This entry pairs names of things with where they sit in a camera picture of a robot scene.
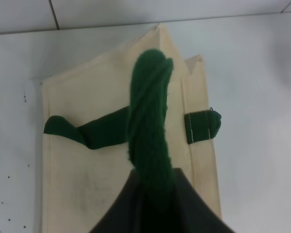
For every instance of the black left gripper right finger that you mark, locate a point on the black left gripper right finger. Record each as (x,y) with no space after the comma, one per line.
(193,215)

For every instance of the white linen bag green handles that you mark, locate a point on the white linen bag green handles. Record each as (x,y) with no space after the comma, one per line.
(140,106)

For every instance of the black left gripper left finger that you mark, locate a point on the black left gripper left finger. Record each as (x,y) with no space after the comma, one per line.
(125,214)

